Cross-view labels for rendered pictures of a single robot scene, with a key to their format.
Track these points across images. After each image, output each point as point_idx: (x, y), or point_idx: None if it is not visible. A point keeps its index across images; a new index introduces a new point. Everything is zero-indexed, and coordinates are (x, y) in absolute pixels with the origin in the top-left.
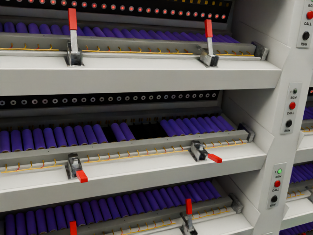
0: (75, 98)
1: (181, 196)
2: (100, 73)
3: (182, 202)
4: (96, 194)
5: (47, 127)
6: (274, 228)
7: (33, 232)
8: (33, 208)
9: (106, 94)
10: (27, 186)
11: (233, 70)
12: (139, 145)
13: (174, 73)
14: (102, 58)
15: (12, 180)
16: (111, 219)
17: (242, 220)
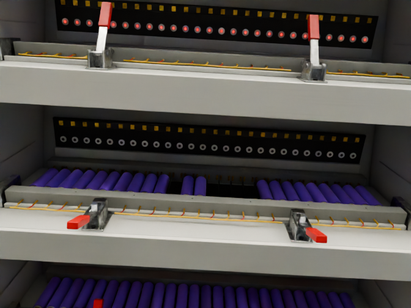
0: (145, 141)
1: (290, 306)
2: (126, 79)
3: None
4: (122, 263)
5: (107, 173)
6: None
7: (65, 305)
8: (84, 276)
9: (185, 140)
10: (26, 228)
11: (356, 87)
12: (202, 203)
13: (245, 87)
14: (148, 69)
15: (17, 219)
16: None
17: None
